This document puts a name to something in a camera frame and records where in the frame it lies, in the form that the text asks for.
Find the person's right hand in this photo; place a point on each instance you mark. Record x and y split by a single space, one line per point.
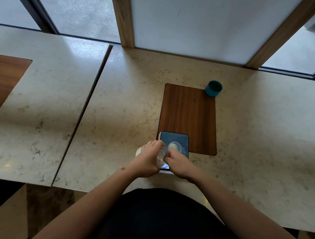
181 167

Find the person's left hand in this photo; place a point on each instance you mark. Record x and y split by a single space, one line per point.
144 162

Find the person's right fingers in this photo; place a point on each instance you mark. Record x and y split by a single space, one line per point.
172 155

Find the person's left fingers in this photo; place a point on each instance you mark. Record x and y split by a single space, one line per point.
153 145

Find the clear plastic lid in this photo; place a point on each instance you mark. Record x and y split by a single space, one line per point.
175 146

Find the white plastic bottle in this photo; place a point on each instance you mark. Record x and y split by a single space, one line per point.
162 158

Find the person's right forearm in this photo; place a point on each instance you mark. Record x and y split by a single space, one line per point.
236 209

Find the person's left forearm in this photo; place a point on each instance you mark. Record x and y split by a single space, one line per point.
96 204

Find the black smartphone with white case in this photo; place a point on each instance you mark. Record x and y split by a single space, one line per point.
177 139

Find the brown wooden table inlay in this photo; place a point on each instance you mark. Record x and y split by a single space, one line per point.
189 110

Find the person's black clothing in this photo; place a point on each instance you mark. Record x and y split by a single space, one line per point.
160 216

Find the teal round cup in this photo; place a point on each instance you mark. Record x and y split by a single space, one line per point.
213 89

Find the wooden window post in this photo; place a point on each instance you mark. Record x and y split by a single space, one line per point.
123 22
280 34

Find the black window frame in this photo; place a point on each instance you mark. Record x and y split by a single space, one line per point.
39 14

